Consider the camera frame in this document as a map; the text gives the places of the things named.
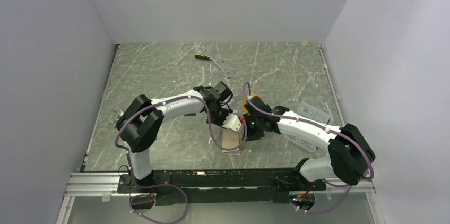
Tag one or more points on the clear plastic screw box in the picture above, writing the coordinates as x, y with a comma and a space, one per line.
308, 111

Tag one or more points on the orange credit card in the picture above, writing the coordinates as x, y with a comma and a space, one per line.
249, 97

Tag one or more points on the red adjustable wrench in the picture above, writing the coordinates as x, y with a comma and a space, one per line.
117, 114

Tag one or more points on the aluminium frame rail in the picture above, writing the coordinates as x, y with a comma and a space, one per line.
93, 198

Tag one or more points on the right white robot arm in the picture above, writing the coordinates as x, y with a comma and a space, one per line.
348, 155

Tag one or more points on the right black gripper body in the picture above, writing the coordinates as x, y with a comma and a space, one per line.
254, 130

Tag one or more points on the black yellow screwdriver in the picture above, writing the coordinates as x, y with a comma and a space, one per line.
202, 57

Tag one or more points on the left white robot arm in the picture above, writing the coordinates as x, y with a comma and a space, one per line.
139, 124

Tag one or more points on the beige leather card holder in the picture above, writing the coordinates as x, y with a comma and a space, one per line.
230, 139

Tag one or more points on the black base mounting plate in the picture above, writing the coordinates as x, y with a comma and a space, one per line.
275, 185

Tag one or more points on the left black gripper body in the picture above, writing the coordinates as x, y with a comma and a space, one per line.
218, 115

